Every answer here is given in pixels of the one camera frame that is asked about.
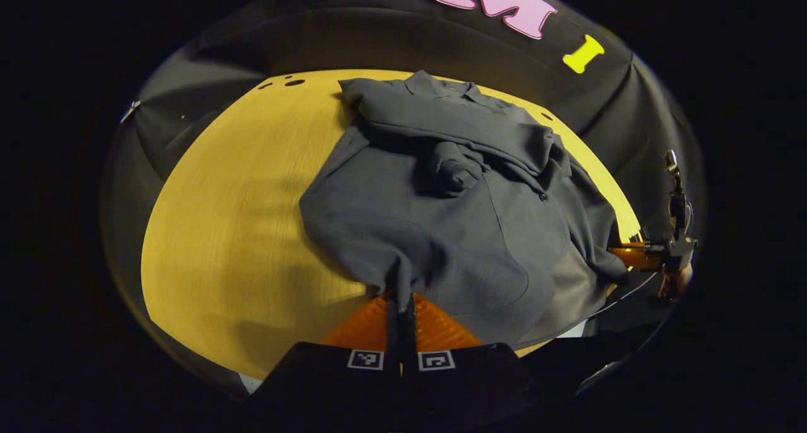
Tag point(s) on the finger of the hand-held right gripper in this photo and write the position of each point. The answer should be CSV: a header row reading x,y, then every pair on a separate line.
x,y
633,256

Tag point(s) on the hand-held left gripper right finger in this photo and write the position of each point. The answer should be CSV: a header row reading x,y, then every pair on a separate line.
x,y
408,338

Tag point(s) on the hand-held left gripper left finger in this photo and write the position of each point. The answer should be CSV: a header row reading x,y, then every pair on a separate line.
x,y
392,341

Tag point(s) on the grey button-up shirt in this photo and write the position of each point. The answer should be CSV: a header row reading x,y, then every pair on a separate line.
x,y
441,244

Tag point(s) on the black backdrop cloth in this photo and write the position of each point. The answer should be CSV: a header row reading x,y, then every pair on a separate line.
x,y
410,36

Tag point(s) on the small white clip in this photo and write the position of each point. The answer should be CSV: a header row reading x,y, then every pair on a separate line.
x,y
130,111

